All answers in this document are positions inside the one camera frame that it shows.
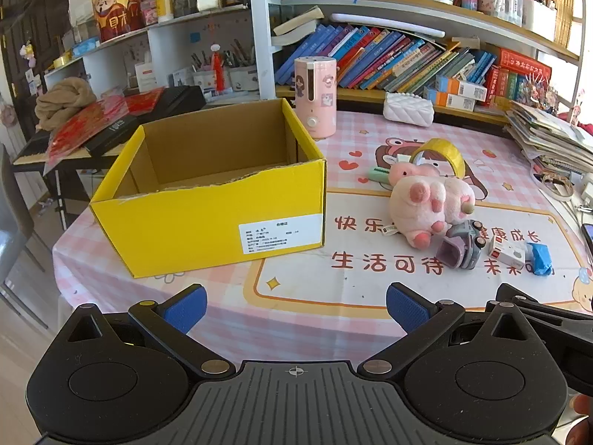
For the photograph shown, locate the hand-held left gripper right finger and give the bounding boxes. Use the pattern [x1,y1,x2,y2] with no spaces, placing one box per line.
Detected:
[357,282,542,379]

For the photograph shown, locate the black case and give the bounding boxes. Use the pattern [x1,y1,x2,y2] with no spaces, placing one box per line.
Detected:
[83,118,140,157]

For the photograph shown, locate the row of leaning books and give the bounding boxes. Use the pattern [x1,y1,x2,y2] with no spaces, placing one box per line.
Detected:
[275,23,498,93]

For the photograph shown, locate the red boxed books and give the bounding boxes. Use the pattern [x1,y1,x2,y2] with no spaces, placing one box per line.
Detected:
[484,47,553,103]

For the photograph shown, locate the red envelope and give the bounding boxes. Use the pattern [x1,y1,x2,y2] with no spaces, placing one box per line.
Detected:
[124,88,164,113]

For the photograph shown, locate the wooden bookshelf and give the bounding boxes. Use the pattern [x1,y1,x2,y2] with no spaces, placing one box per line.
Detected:
[250,0,589,126]

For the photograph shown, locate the grey chair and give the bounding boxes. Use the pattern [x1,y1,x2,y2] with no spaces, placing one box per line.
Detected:
[0,144,52,330]

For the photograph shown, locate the white quilted purse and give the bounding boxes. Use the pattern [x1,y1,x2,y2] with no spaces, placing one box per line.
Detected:
[382,92,435,127]

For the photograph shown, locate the thick lying book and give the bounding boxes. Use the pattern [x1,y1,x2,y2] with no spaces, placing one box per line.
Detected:
[273,7,325,38]

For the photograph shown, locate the stack of papers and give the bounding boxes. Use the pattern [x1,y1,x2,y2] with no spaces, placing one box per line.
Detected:
[503,101,593,181]

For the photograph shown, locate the beige cloth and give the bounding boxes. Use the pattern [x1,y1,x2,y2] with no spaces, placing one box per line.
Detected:
[34,77,97,131]

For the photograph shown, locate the person's right hand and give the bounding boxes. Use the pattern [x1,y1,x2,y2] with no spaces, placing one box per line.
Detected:
[567,393,593,445]

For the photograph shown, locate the yellow tape roll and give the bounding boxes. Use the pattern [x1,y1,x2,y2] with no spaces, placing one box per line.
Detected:
[411,138,465,179]

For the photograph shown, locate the red figure box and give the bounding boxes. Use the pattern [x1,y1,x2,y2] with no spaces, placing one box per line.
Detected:
[90,0,145,42]

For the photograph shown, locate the white tube lamp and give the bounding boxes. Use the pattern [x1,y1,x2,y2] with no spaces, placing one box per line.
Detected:
[329,13,445,38]

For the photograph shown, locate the red plastic bag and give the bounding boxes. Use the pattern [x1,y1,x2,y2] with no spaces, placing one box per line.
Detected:
[45,97,140,168]

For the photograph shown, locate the black keyboard piano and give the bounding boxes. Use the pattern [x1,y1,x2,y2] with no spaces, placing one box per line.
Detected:
[11,86,207,168]

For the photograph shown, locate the black keyboard stand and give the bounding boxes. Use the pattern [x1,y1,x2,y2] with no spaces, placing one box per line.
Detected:
[14,162,93,230]

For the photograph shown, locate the pink humidifier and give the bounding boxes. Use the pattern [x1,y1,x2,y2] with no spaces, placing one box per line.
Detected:
[295,56,338,140]

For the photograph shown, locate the red tassel ornament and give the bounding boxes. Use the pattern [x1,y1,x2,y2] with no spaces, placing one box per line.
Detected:
[211,44,225,91]

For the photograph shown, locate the white shelf unit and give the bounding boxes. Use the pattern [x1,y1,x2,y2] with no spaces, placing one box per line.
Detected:
[44,4,260,103]

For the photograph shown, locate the orange white carton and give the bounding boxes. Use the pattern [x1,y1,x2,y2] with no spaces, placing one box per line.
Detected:
[425,88,478,112]
[435,75,488,102]

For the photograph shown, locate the white box red label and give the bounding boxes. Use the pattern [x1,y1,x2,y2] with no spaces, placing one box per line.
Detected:
[134,62,156,93]

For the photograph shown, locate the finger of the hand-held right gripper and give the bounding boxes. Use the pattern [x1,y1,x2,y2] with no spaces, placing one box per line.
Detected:
[526,310,593,348]
[495,283,593,323]

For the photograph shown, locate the dark wooden door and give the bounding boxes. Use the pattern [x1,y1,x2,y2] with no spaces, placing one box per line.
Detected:
[0,0,70,135]

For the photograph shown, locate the white pen holder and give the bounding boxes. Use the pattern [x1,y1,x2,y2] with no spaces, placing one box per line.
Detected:
[229,66,259,92]
[192,70,216,93]

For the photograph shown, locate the small white box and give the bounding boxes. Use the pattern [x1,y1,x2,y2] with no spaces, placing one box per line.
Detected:
[487,236,526,266]

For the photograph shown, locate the grey toy car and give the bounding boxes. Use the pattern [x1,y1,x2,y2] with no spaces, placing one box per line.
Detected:
[438,219,488,270]

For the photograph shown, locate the pink plush pig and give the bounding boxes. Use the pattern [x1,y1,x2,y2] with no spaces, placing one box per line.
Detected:
[387,156,477,248]

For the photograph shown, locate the yellow cardboard box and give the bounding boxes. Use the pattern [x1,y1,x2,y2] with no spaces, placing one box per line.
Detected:
[89,98,328,279]

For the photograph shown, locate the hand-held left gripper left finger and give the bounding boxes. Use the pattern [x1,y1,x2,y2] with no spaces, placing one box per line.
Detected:
[58,285,237,379]

